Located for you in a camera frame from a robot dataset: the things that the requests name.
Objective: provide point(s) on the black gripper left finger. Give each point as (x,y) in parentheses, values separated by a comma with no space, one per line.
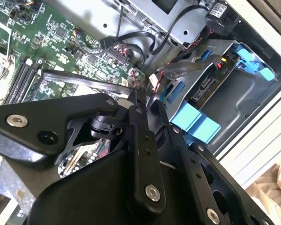
(37,112)

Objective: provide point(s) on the hard disk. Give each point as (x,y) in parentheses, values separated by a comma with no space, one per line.
(194,122)

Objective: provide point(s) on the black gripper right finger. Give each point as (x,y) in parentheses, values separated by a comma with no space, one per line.
(194,168)

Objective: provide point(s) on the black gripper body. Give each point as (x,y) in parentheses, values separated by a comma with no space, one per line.
(96,192)

